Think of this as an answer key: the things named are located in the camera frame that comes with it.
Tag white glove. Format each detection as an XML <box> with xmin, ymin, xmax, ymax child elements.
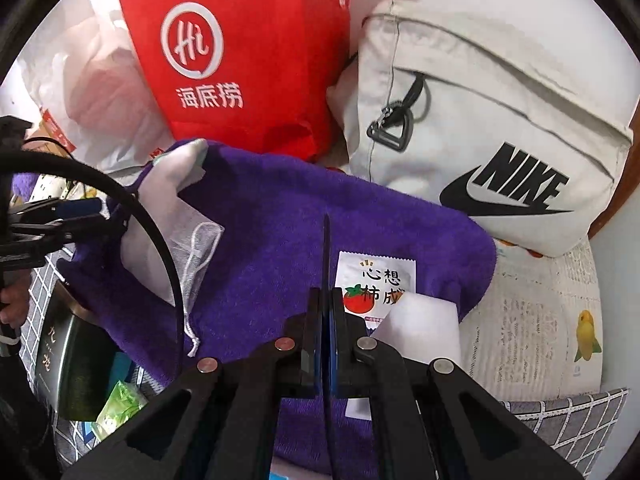
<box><xmin>120</xmin><ymin>139</ymin><xmax>209</xmax><ymax>307</ymax></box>

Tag green tissue packet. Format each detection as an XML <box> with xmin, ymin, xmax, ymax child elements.
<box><xmin>92</xmin><ymin>380</ymin><xmax>149</xmax><ymax>442</ymax></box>

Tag purple towel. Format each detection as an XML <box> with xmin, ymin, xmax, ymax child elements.
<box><xmin>12</xmin><ymin>137</ymin><xmax>499</xmax><ymax>480</ymax></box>

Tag grey checked blanket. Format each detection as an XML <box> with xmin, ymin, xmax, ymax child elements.
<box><xmin>25</xmin><ymin>250</ymin><xmax>632</xmax><ymax>476</ymax></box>

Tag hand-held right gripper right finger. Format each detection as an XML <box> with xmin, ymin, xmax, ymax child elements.
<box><xmin>327</xmin><ymin>290</ymin><xmax>583</xmax><ymax>480</ymax></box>

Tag white mesh drawstring pouch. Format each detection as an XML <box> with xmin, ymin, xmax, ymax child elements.
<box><xmin>164</xmin><ymin>205</ymin><xmax>227</xmax><ymax>359</ymax></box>

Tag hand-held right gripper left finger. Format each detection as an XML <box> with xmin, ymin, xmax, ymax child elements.
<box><xmin>62</xmin><ymin>287</ymin><xmax>327</xmax><ymax>480</ymax></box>

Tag dark green tin box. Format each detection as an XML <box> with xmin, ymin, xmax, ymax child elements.
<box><xmin>34</xmin><ymin>282</ymin><xmax>122</xmax><ymax>424</ymax></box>

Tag person's left hand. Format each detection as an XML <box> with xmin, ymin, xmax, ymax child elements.
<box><xmin>0</xmin><ymin>284</ymin><xmax>27</xmax><ymax>329</ymax></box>

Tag grey fabric pouch bag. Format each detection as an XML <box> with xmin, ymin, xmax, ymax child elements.
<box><xmin>326</xmin><ymin>0</ymin><xmax>634</xmax><ymax>260</ymax></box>

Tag tomato print wipe sachet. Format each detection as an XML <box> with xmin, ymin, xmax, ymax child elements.
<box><xmin>335</xmin><ymin>252</ymin><xmax>417</xmax><ymax>332</ymax></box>

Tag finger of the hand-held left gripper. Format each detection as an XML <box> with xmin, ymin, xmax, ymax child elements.
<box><xmin>10</xmin><ymin>215</ymin><xmax>130</xmax><ymax>253</ymax></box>
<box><xmin>10</xmin><ymin>197</ymin><xmax>108</xmax><ymax>222</ymax></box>

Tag red paper bag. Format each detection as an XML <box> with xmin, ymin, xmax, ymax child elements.
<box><xmin>116</xmin><ymin>0</ymin><xmax>354</xmax><ymax>164</ymax></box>

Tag white sponge block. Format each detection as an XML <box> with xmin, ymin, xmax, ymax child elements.
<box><xmin>374</xmin><ymin>292</ymin><xmax>462</xmax><ymax>362</ymax></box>

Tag white plastic shopping bag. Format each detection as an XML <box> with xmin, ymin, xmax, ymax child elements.
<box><xmin>9</xmin><ymin>0</ymin><xmax>177</xmax><ymax>172</ymax></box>

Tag black cable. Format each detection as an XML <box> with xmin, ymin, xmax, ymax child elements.
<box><xmin>0</xmin><ymin>136</ymin><xmax>178</xmax><ymax>307</ymax></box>

